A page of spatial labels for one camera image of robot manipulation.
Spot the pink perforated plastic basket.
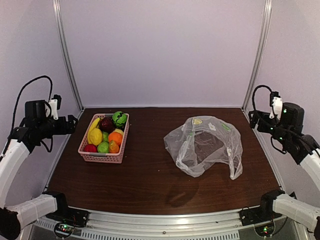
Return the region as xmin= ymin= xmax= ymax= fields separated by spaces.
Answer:
xmin=78 ymin=113 xmax=130 ymax=164

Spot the pale yellow bumpy fruit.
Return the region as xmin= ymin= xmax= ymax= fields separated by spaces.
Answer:
xmin=113 ymin=128 xmax=124 ymax=136

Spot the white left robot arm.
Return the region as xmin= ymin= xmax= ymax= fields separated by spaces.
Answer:
xmin=0 ymin=95 xmax=78 ymax=240

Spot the red bumpy fruit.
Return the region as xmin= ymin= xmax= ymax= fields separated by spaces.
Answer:
xmin=83 ymin=144 xmax=98 ymax=153

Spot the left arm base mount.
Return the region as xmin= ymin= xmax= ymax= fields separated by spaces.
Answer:
xmin=45 ymin=207 xmax=89 ymax=239

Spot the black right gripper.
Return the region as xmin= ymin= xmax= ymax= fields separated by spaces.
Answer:
xmin=248 ymin=110 xmax=291 ymax=146

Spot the green bumpy fruit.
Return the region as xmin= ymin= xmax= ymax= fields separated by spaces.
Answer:
xmin=102 ymin=131 xmax=109 ymax=143
xmin=97 ymin=141 xmax=109 ymax=154

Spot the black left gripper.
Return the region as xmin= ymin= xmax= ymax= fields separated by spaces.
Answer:
xmin=37 ymin=114 xmax=78 ymax=139

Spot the aluminium corner post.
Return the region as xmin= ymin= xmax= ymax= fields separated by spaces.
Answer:
xmin=52 ymin=0 xmax=84 ymax=111
xmin=241 ymin=0 xmax=273 ymax=112

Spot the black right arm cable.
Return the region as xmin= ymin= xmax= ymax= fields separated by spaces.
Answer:
xmin=251 ymin=84 xmax=320 ymax=153

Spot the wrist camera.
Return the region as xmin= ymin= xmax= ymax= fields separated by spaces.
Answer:
xmin=269 ymin=91 xmax=283 ymax=121
xmin=47 ymin=94 xmax=62 ymax=120

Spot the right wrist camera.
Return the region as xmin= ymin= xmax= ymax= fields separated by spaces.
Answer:
xmin=269 ymin=91 xmax=283 ymax=121

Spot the red orange mango fruit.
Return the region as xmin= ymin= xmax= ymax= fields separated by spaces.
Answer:
xmin=108 ymin=140 xmax=120 ymax=154

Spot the dark red fruit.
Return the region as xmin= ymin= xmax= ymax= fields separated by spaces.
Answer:
xmin=99 ymin=116 xmax=116 ymax=134

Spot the green bumpy fruit front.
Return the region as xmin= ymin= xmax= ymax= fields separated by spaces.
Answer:
xmin=97 ymin=141 xmax=109 ymax=154

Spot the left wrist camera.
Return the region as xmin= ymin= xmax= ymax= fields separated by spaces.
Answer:
xmin=47 ymin=94 xmax=62 ymax=120

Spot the aluminium corner post right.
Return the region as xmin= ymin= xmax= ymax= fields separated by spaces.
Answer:
xmin=241 ymin=0 xmax=273 ymax=112

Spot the yellow banana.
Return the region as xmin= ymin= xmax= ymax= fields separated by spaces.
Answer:
xmin=87 ymin=117 xmax=101 ymax=139

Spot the aluminium corner post left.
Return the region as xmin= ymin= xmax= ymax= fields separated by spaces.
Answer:
xmin=52 ymin=0 xmax=84 ymax=111

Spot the clear plastic bag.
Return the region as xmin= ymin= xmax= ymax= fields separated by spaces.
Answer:
xmin=163 ymin=115 xmax=243 ymax=180

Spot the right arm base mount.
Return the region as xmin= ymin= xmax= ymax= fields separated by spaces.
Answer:
xmin=239 ymin=206 xmax=282 ymax=238

